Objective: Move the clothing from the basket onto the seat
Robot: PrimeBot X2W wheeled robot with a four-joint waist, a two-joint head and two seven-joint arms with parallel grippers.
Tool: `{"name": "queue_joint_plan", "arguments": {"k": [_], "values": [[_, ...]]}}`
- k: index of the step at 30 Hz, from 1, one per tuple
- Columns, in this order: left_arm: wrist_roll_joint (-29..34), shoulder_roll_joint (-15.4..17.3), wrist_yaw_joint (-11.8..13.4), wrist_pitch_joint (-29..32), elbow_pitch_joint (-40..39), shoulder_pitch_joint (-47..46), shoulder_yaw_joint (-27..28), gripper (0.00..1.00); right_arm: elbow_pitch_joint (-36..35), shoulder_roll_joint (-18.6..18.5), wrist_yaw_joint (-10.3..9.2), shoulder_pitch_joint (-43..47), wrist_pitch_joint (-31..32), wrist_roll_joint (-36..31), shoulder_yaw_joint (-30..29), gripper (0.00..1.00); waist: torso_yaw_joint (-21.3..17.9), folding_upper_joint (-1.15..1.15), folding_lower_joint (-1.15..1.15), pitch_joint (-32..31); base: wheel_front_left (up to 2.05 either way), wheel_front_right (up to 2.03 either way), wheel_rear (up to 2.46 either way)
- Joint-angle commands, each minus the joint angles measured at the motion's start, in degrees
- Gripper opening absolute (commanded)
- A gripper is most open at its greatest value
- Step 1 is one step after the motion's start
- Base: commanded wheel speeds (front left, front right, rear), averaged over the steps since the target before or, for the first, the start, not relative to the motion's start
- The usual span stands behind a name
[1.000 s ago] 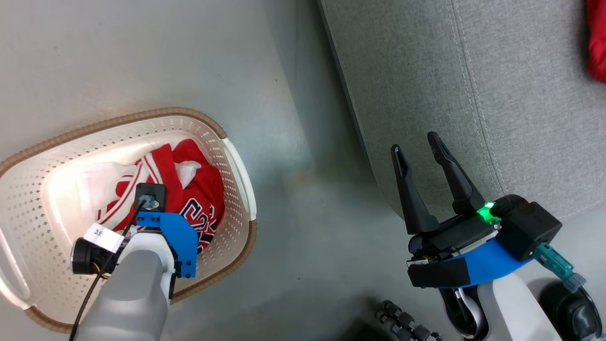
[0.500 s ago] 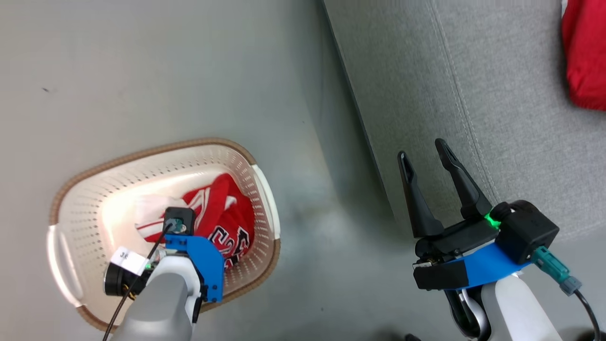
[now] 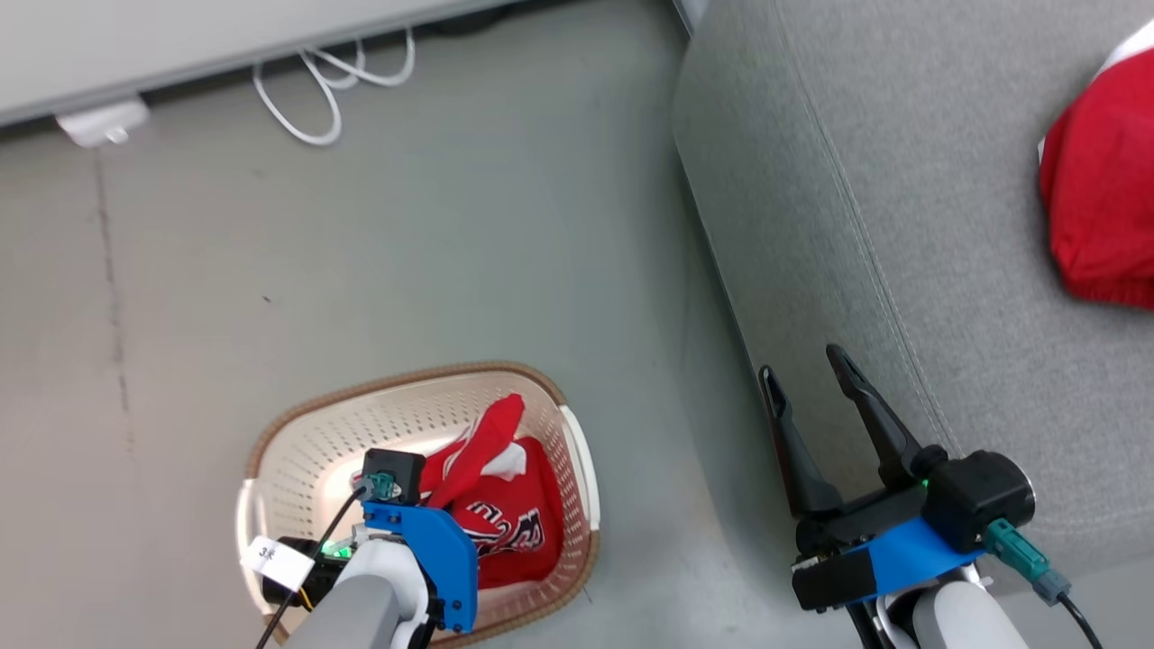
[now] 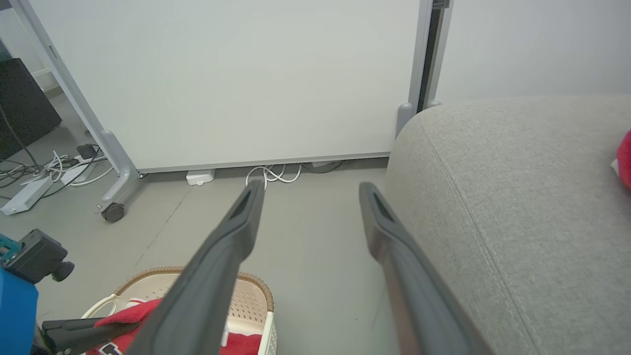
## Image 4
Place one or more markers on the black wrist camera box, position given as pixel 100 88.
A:
pixel 37 254

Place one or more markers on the black cabinet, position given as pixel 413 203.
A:
pixel 24 108

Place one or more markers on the white partition board with rails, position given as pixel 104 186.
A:
pixel 537 47

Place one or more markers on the woven rim laundry basket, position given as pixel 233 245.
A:
pixel 251 301

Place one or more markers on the black power adapter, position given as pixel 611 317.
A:
pixel 87 151

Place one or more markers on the white adapter box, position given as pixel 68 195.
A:
pixel 200 176

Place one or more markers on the long white power strip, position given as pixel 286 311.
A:
pixel 24 196

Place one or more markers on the grey partition leg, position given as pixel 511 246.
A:
pixel 111 153
pixel 411 74

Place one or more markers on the black caster wheel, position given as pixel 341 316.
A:
pixel 113 212

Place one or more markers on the white power strip with plugs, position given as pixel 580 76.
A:
pixel 79 170

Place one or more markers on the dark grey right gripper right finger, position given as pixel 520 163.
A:
pixel 419 301

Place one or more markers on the grey upholstered chair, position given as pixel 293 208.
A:
pixel 532 222

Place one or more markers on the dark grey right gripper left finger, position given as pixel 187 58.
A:
pixel 207 281

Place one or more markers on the large white partition board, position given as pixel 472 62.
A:
pixel 236 84

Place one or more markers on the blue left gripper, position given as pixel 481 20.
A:
pixel 17 315

